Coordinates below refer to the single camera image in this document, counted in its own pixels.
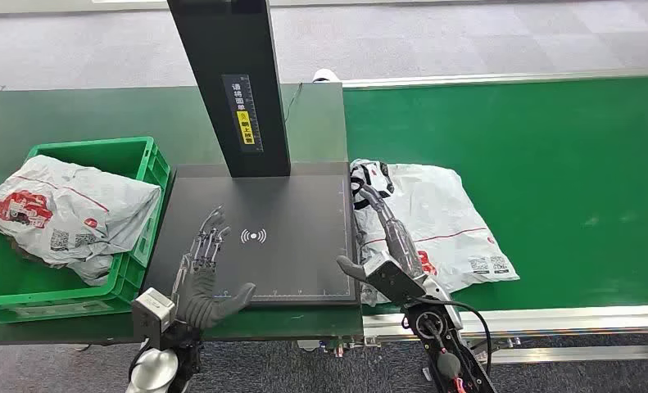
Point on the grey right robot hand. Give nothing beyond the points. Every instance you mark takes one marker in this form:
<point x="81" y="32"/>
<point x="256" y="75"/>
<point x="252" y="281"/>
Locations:
<point x="397" y="238"/>

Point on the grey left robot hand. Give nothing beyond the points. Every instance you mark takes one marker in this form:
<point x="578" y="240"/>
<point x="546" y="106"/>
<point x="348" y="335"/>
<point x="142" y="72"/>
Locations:
<point x="201" y="301"/>

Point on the white courier bag black logo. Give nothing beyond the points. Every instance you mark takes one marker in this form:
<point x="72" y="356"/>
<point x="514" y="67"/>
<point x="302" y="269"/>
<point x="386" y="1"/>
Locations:
<point x="443" y="217"/>

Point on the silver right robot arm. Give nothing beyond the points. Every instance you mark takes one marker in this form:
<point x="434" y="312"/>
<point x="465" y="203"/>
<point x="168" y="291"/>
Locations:
<point x="445" y="347"/>

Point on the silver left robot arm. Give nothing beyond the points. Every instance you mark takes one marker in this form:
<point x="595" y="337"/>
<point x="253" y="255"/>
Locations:
<point x="155" y="371"/>

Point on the metal conveyor mounting brackets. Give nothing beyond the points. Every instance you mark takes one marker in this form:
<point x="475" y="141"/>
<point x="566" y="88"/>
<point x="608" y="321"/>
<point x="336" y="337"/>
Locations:
<point x="337" y="346"/>

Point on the green conveyor belt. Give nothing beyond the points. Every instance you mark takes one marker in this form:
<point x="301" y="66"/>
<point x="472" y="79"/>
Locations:
<point x="546" y="163"/>

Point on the white courier bag red print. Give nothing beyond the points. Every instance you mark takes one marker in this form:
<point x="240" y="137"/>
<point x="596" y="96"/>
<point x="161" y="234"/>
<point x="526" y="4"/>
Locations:
<point x="74" y="211"/>

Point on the green plastic crate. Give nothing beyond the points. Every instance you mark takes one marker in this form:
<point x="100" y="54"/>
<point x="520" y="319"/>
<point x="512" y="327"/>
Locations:
<point x="9" y="282"/>

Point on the black scanner column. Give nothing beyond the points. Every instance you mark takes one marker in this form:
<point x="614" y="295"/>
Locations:
<point x="231" y="49"/>

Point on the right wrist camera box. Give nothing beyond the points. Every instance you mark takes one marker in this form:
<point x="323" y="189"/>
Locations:
<point x="391" y="279"/>

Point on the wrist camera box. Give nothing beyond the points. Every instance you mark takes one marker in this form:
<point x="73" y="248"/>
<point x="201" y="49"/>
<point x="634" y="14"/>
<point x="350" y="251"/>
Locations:
<point x="391" y="279"/>
<point x="151" y="314"/>

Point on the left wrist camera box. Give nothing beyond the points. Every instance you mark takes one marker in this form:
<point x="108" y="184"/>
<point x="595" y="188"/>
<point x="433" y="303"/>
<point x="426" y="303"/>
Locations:
<point x="151" y="314"/>

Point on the black scanner base plate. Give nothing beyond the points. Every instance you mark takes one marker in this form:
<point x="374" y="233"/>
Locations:
<point x="291" y="217"/>

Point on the thin aluminium conveyor rail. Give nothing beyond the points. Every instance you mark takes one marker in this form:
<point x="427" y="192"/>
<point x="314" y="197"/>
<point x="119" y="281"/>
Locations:
<point x="492" y="78"/>

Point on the wide aluminium conveyor rail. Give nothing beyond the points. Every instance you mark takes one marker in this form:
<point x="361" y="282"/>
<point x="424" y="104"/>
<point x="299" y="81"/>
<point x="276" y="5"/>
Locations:
<point x="573" y="320"/>

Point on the low aluminium frame bar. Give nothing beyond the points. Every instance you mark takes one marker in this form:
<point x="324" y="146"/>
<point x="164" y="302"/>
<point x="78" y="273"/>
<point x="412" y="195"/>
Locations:
<point x="584" y="353"/>

